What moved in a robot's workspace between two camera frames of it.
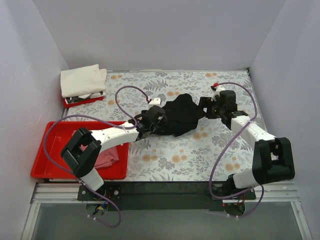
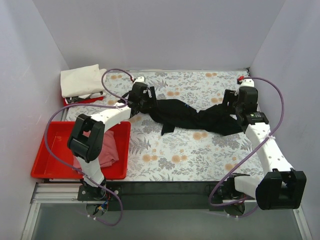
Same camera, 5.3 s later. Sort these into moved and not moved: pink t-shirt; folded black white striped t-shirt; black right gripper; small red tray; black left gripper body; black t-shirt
Moved: black left gripper body; black t-shirt; black right gripper
Not moved: pink t-shirt; folded black white striped t-shirt; small red tray
